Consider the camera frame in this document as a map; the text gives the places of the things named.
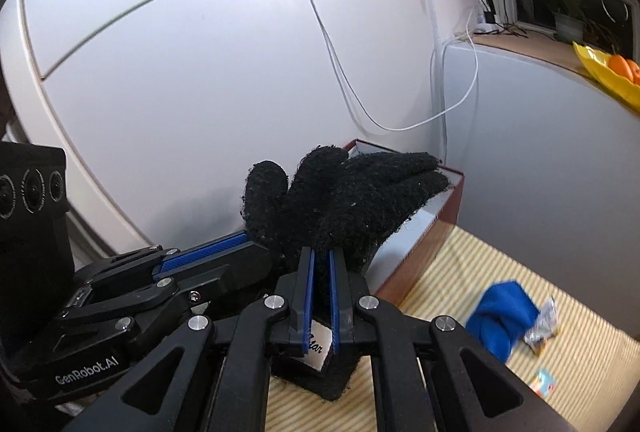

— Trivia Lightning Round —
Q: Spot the white cable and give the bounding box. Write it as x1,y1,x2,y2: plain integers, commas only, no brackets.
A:
294,0,479,136

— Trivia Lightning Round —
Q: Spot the black knit glove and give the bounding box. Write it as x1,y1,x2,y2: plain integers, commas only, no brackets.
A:
241,144,451,404

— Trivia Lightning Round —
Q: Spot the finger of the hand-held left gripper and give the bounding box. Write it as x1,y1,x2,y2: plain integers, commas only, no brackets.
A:
74,245,180,286
57,233,275,349

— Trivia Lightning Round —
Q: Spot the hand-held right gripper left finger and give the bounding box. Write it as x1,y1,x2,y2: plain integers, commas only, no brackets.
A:
60,248,317,432

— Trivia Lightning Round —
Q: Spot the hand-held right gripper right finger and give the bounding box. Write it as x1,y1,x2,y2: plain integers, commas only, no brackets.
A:
327,249,576,432

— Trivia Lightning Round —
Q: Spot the blue fleece cloth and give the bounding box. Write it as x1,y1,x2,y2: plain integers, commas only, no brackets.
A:
464,280,542,363

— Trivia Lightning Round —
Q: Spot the potted plant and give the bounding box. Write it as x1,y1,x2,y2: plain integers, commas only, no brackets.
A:
547,0,592,45

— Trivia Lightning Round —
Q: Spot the silver snack wrapper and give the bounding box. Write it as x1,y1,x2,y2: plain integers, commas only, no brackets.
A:
522,296,560,356

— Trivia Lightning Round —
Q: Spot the power strip with plugs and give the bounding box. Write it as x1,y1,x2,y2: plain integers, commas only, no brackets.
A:
472,0,502,35

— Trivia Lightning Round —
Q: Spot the yellow fruit plate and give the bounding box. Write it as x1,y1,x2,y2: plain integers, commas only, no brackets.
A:
572,40,640,116

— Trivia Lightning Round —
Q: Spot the small colourful snack packet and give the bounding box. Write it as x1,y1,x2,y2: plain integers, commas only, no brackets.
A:
529,367,557,398

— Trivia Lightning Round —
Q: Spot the brown cardboard box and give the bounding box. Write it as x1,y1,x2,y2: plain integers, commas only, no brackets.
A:
341,138,466,309

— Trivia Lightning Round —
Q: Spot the striped yellow table cloth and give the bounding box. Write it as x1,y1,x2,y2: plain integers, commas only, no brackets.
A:
262,227,637,432

